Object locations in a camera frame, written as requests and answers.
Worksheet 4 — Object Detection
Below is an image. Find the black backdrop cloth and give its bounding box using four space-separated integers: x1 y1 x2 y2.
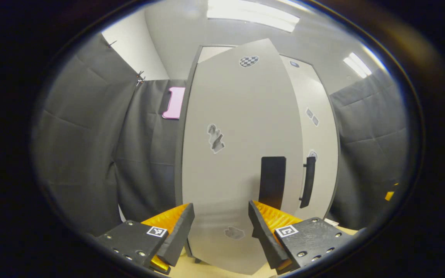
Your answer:
31 33 408 236

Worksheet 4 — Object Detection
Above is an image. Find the black right door handle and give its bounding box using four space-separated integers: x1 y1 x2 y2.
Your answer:
299 156 317 209

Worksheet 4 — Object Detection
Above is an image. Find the grey cabinet door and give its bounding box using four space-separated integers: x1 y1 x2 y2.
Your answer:
279 55 340 220
181 38 304 275

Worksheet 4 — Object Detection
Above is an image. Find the small ceiling light panel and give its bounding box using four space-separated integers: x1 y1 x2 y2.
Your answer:
343 52 372 78

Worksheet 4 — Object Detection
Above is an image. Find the black door handle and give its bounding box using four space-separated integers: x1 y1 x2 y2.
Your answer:
299 156 317 209
258 156 287 211

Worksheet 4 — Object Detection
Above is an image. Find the black left door handle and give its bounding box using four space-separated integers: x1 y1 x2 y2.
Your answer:
258 156 287 211

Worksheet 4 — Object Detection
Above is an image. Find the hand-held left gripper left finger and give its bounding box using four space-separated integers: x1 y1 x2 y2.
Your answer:
96 203 195 275

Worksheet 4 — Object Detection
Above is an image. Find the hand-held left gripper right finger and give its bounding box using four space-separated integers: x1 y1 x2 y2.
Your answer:
248 200 356 275

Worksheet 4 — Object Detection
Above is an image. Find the grey cabinet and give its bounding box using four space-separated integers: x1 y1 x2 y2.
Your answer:
174 44 341 263

